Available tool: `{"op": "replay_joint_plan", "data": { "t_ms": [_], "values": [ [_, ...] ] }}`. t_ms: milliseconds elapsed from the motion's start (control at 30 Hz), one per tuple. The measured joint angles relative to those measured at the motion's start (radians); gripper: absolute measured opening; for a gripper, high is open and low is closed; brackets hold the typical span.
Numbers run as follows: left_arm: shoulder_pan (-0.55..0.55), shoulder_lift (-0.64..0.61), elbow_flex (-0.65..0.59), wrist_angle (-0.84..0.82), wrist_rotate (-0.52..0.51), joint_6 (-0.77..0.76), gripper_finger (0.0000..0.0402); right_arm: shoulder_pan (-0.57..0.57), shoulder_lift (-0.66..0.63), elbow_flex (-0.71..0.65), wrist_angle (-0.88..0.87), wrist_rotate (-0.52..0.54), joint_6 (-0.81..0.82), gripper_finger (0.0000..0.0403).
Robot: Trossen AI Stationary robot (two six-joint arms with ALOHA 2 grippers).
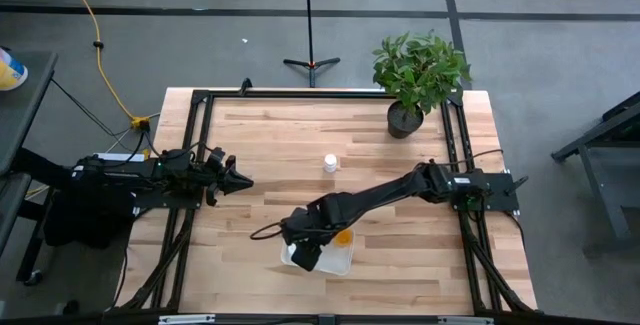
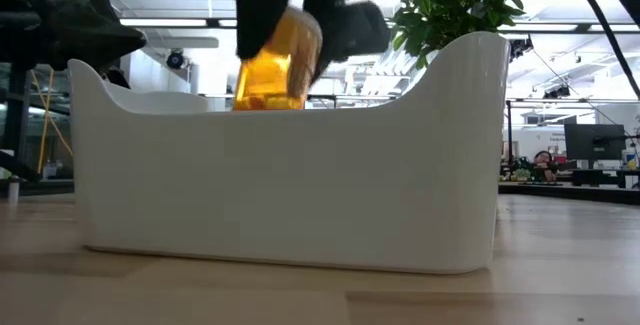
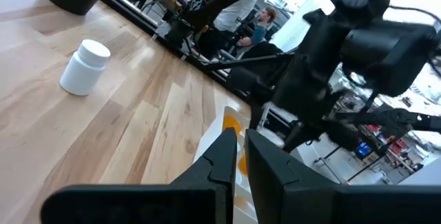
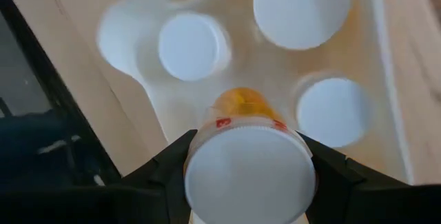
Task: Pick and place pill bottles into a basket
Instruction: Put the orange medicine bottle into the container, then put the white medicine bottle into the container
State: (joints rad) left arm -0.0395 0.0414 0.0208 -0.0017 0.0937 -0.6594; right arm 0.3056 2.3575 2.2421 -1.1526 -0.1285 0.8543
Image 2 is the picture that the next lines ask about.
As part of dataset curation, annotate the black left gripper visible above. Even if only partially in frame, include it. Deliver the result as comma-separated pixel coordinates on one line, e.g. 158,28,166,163
29,0,147,72

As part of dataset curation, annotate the orange pill bottle white cap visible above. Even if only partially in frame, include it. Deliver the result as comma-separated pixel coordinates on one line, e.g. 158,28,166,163
232,7,324,112

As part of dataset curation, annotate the white plastic basket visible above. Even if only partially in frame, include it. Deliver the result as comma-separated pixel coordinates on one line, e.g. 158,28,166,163
67,31,511,275

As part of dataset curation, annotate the green leafy plant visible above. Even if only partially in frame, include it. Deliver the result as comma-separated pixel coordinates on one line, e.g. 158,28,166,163
389,0,535,71

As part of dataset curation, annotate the person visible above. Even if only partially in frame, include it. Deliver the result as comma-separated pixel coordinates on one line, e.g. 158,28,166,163
529,149,560,182

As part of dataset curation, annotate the black computer monitor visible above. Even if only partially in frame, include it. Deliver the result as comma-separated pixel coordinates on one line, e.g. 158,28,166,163
563,122,627,162

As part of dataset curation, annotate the black monitor desk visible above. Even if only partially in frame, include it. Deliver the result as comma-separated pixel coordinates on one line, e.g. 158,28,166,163
569,167,640,190

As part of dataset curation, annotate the yellow cable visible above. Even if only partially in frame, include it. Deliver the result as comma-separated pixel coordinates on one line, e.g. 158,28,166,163
29,68,75,175

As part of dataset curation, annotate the small white post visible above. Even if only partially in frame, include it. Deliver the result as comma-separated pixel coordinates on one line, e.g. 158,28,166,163
6,175,21,204

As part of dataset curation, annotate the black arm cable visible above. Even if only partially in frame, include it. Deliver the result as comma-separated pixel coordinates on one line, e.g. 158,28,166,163
566,0,640,100

